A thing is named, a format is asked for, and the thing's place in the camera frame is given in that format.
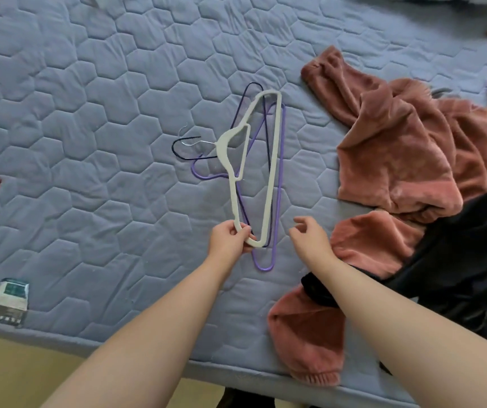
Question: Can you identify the person's right hand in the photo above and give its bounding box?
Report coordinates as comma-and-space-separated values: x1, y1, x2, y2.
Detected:
288, 216, 338, 268

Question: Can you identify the person's left hand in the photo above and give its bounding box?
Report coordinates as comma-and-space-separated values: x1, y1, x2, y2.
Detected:
206, 219, 256, 266

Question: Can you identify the white velvet clothes hanger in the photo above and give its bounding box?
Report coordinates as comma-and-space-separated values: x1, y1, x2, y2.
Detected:
179, 89, 283, 249

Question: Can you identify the person's left forearm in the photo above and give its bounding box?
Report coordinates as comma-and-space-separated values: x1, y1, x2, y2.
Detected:
42, 256, 244, 408

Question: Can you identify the person's right forearm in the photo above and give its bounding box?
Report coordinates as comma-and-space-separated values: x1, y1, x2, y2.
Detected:
310, 253, 487, 408

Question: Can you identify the purple clothes hanger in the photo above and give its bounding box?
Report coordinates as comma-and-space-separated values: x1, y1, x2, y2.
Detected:
190, 102, 287, 271

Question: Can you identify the dark navy clothes hanger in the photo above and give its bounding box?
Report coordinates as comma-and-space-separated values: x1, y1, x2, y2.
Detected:
172, 82, 275, 248

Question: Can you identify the pink fleece garment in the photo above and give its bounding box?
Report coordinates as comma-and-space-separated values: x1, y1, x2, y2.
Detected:
267, 45, 487, 387

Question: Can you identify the black object by bed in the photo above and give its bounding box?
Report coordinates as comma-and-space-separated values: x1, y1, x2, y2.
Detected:
215, 387, 279, 408

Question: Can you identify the blue quilted mattress cover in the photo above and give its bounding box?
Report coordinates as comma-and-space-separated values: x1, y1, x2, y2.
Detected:
0, 0, 487, 408

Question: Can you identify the black garment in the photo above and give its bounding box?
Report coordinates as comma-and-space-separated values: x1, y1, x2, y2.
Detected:
301, 176, 487, 375

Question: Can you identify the small printed packet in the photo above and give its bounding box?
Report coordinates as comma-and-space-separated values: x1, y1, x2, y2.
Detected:
0, 278, 30, 328

